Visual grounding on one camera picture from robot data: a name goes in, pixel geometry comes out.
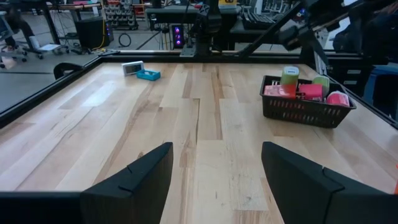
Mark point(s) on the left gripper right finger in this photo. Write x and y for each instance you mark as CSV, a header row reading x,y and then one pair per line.
x,y
311,199

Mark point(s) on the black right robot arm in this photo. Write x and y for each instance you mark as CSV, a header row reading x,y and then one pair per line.
x,y
208,25

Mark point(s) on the small parts drawer rack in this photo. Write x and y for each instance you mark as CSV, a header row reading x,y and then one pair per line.
x,y
121,14

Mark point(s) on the large red wall charger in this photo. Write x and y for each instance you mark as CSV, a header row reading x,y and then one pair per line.
x,y
278,91

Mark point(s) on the silver mounting plate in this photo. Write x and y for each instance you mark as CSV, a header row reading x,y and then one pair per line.
x,y
188,51

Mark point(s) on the pink USB wall charger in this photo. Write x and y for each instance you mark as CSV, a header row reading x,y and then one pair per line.
x,y
311,91

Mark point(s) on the backlit computer keyboard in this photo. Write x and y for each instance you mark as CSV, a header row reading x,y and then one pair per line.
x,y
256,20

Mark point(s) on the computer with pink fans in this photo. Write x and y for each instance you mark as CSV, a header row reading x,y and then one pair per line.
x,y
178,35

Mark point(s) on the grey equipment cart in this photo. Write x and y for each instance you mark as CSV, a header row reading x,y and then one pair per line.
x,y
161,12

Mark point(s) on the white digital clock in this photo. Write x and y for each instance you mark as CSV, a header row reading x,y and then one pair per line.
x,y
132,68

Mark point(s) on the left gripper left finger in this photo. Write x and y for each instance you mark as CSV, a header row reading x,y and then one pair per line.
x,y
109,205

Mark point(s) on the black computer tower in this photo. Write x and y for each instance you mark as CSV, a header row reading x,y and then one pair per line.
x,y
93,32

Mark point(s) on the green cylindrical can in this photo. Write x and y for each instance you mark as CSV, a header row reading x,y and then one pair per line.
x,y
289,76

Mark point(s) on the teal digital clock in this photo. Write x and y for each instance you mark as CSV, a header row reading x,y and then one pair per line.
x,y
148,75

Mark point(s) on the blue chair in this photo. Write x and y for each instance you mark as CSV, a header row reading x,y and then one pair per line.
x,y
381,87

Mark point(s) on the person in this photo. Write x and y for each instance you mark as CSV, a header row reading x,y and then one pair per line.
x,y
18,25

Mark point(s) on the black plastic basket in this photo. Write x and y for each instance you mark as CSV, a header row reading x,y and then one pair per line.
x,y
304,113

